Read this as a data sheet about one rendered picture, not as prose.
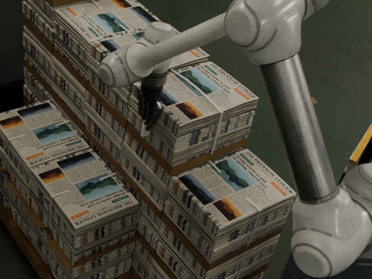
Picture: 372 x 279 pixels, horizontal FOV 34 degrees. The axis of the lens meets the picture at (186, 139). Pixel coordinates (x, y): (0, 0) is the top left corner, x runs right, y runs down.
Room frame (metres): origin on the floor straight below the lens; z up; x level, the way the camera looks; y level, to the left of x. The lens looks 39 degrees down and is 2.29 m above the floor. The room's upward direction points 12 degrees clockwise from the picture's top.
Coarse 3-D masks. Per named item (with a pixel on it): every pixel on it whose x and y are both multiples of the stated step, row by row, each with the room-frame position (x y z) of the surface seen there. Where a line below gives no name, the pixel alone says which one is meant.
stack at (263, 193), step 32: (64, 96) 2.14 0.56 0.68; (96, 128) 1.95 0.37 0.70; (128, 160) 1.77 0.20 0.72; (224, 160) 1.76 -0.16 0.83; (256, 160) 1.80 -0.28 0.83; (160, 192) 1.62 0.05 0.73; (192, 192) 1.55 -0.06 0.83; (224, 192) 1.58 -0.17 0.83; (256, 192) 1.62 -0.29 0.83; (288, 192) 1.66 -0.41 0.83; (160, 224) 1.62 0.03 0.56; (192, 224) 1.50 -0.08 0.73; (224, 224) 1.43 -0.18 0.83; (256, 224) 1.55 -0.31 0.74; (160, 256) 1.58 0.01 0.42; (192, 256) 1.47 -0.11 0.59; (224, 256) 1.46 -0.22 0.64; (256, 256) 1.60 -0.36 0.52
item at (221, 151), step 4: (248, 136) 1.87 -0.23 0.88; (244, 140) 1.85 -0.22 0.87; (232, 144) 1.81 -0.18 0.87; (236, 144) 1.82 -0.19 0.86; (240, 144) 1.84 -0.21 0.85; (244, 144) 1.86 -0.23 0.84; (220, 148) 1.76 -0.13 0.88; (224, 148) 1.78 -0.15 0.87; (228, 148) 1.79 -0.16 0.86; (232, 148) 1.81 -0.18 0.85; (236, 148) 1.83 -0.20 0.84; (220, 152) 1.77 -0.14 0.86; (224, 152) 1.78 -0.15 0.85; (228, 152) 1.80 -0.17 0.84; (216, 156) 1.76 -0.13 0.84
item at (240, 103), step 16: (208, 64) 2.04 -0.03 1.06; (208, 80) 1.92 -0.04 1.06; (224, 80) 1.94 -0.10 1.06; (224, 96) 1.83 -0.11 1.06; (240, 96) 1.85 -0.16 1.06; (256, 96) 1.88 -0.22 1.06; (240, 112) 1.81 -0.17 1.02; (224, 128) 1.76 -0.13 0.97; (240, 128) 1.82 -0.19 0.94; (224, 144) 1.78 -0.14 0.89
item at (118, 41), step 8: (168, 24) 2.27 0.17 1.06; (136, 32) 2.15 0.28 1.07; (176, 32) 2.22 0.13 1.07; (96, 40) 2.03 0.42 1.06; (104, 40) 2.04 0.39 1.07; (112, 40) 2.05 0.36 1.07; (120, 40) 2.06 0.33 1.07; (128, 40) 2.08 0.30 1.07; (136, 40) 2.09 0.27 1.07; (104, 48) 1.98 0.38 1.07; (112, 48) 2.00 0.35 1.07; (176, 56) 2.03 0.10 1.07; (184, 56) 2.04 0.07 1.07; (192, 56) 2.05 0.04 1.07; (200, 56) 2.06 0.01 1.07; (208, 56) 2.08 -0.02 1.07; (176, 64) 1.97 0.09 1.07
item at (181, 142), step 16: (160, 96) 1.75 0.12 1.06; (176, 96) 1.77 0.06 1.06; (192, 96) 1.80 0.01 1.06; (128, 112) 1.80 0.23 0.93; (176, 112) 1.67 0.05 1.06; (192, 112) 1.70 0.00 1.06; (208, 112) 1.72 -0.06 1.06; (160, 128) 1.67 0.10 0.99; (176, 128) 1.62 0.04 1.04; (192, 128) 1.65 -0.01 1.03; (208, 128) 1.71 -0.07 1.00; (160, 144) 1.65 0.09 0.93; (176, 144) 1.61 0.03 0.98; (192, 144) 1.66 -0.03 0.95; (176, 160) 1.61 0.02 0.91
